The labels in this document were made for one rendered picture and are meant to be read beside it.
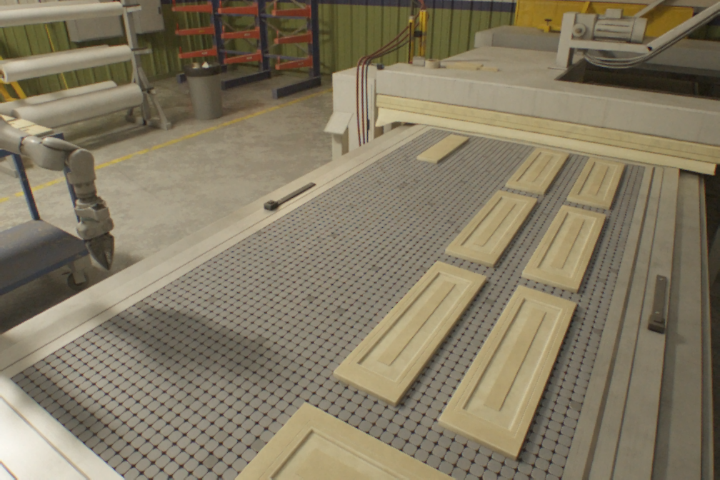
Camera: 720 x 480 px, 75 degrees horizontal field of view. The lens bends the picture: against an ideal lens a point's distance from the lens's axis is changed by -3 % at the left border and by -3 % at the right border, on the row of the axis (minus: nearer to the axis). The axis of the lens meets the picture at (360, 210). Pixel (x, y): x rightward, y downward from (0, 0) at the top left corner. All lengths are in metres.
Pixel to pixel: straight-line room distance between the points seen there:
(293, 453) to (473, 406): 0.45
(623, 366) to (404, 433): 0.66
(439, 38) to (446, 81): 4.70
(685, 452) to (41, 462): 1.48
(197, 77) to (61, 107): 1.76
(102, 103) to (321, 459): 5.55
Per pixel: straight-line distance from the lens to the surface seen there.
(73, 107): 6.17
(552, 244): 2.03
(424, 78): 3.48
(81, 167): 1.56
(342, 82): 4.29
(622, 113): 3.19
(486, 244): 1.94
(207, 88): 6.93
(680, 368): 1.68
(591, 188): 2.62
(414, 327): 1.49
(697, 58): 5.38
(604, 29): 3.96
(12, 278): 3.36
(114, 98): 6.40
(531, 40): 5.53
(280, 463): 1.18
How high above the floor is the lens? 1.84
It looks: 27 degrees down
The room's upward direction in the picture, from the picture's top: straight up
